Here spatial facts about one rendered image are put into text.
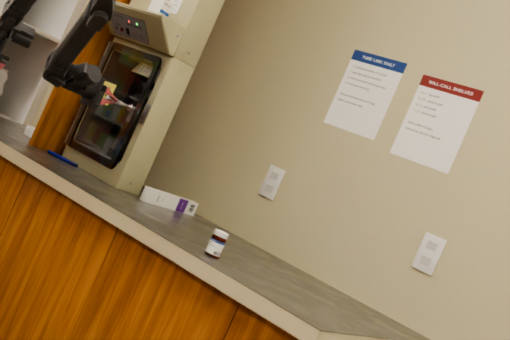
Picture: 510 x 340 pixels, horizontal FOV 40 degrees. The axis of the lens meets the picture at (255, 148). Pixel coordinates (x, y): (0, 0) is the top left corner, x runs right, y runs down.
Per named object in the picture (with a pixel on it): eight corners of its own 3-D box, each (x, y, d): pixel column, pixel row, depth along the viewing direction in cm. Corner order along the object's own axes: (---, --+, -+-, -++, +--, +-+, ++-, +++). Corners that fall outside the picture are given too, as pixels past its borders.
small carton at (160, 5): (155, 17, 237) (162, 1, 238) (166, 20, 235) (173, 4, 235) (146, 11, 233) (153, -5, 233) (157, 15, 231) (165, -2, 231)
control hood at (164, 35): (114, 36, 252) (125, 10, 253) (174, 57, 233) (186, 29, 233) (90, 23, 243) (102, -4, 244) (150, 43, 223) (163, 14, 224)
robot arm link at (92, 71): (49, 55, 217) (42, 77, 213) (76, 44, 211) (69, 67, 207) (78, 75, 225) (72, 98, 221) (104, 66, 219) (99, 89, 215)
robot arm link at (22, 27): (11, -2, 232) (6, 15, 226) (44, 14, 237) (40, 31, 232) (-3, 21, 239) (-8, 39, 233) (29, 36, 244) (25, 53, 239)
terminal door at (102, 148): (67, 144, 251) (113, 41, 251) (113, 171, 230) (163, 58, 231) (64, 144, 250) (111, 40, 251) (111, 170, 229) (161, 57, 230)
